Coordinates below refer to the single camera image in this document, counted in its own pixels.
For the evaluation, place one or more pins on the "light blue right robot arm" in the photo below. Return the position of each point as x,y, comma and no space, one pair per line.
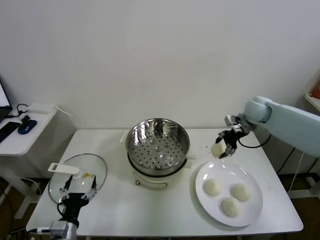
287,122

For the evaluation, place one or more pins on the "small black device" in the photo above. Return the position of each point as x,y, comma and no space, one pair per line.
25,119

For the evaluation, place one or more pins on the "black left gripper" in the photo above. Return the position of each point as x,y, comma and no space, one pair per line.
73,203

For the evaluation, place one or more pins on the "white side table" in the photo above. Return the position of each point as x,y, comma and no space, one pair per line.
22,142

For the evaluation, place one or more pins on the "black smartphone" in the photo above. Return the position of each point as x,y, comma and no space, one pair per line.
7,131

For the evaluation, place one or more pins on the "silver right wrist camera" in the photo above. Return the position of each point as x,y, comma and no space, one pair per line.
230,120

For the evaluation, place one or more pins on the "stainless steel steamer basket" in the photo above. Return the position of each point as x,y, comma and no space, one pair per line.
140,135

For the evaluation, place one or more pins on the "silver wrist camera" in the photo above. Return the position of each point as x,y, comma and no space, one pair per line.
230,120
58,228

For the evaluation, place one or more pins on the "white desk foot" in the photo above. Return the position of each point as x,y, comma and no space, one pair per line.
305,193

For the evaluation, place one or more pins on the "white steamed baozi bun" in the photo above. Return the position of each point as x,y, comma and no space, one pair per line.
241,192
212,188
230,207
217,149

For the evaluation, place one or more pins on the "orange object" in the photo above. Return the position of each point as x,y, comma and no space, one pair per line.
316,91

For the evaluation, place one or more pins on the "white shelf board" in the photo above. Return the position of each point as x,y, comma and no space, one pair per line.
312,102

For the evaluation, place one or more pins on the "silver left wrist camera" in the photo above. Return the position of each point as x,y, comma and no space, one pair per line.
58,228

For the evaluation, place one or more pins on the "white electric cooker pot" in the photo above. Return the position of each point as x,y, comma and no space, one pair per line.
150,183

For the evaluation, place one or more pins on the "white round plate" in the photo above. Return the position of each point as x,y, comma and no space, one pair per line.
250,175

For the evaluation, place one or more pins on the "blue computer mouse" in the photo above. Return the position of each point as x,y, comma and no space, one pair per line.
27,127

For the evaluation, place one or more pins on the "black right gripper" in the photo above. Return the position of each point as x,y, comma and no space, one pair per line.
231,138

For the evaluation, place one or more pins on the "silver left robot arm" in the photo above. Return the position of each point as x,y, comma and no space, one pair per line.
72,230

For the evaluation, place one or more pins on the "white camera plug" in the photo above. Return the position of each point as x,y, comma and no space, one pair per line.
41,229

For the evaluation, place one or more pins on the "black laptop computer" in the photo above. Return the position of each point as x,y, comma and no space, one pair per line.
3,100

